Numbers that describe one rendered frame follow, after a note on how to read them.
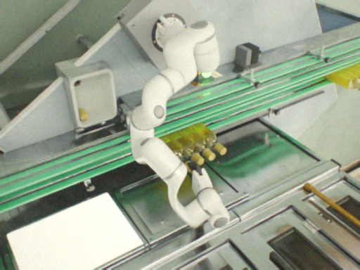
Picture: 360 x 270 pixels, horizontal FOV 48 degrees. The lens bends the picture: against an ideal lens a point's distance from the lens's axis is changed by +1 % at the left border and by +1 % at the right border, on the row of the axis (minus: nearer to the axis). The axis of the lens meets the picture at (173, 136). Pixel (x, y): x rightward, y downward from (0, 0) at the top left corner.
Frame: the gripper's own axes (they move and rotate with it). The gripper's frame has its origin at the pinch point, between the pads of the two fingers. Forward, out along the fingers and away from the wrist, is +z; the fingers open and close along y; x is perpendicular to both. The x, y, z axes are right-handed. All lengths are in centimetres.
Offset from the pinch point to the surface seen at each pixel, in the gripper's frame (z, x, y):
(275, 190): -8.6, -34.0, -12.9
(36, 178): 9, 58, 4
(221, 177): 5.1, -15.7, -12.7
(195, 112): 30.8, -12.3, 5.8
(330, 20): 93, -124, 14
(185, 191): 1.9, 2.0, -13.0
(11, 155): 24, 66, 5
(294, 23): 66, -81, 26
